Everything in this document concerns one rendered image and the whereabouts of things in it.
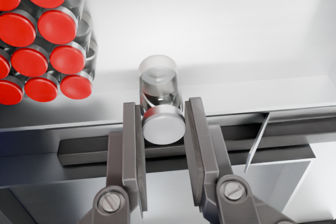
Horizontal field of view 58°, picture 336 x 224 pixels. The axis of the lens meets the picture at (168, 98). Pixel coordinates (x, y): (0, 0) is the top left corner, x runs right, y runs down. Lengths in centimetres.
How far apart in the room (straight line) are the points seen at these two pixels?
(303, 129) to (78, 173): 23
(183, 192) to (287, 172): 13
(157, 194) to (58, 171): 15
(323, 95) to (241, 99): 7
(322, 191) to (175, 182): 23
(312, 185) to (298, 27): 29
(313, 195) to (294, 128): 20
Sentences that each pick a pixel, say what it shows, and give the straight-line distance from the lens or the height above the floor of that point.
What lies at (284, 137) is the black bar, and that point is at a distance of 33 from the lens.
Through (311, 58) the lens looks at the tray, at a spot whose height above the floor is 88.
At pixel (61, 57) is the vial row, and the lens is 19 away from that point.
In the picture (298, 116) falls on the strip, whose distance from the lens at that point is 34.
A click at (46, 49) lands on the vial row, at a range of 20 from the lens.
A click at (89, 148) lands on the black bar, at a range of 31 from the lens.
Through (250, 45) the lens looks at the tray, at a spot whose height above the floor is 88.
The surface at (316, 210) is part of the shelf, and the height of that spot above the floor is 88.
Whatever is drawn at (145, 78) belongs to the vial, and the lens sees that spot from 15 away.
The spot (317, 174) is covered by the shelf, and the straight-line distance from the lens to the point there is 47.
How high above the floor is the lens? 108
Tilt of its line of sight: 45 degrees down
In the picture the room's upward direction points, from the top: 173 degrees clockwise
